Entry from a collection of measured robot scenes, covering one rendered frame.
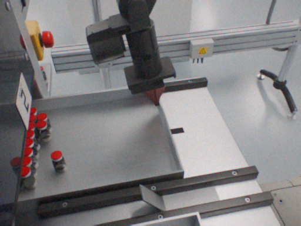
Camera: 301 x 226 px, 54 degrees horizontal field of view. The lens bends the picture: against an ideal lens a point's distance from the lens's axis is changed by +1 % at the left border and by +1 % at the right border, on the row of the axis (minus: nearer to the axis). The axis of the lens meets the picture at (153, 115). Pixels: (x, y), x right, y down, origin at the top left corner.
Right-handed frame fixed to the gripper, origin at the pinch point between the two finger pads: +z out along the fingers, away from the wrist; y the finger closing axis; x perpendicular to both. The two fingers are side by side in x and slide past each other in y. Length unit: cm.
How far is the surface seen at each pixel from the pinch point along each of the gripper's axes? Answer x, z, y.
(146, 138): 8.3, 1.9, 4.3
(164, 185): 21.8, 0.4, 3.1
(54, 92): -124, 81, 62
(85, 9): -143, 37, 23
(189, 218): 28.9, 0.2, 0.7
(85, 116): -0.9, -0.3, 16.7
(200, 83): -5.9, 3.3, -12.4
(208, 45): -79, 44, -39
